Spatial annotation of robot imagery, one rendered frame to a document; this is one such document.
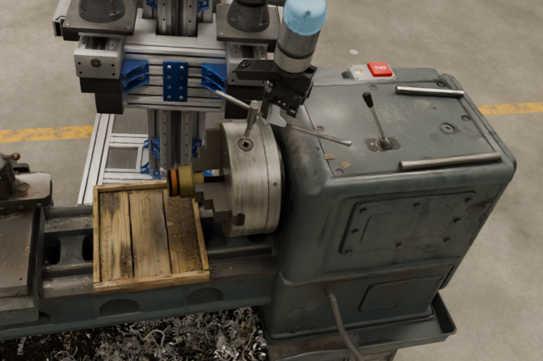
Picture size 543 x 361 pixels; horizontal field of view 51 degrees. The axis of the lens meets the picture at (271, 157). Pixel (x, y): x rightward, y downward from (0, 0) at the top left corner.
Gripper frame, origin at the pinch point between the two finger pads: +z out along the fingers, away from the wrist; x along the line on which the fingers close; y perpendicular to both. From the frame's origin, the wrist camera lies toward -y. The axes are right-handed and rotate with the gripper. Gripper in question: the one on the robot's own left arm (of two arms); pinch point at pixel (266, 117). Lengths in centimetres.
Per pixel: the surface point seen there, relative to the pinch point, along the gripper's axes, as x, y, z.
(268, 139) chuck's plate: 4.6, 0.6, 13.4
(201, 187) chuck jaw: -9.9, -9.4, 26.0
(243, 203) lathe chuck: -11.4, 3.2, 20.2
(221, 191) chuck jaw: -8.4, -4.2, 25.5
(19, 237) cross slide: -41, -44, 39
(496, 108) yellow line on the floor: 227, 88, 165
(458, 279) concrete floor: 76, 92, 139
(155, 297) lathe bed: -31, -9, 55
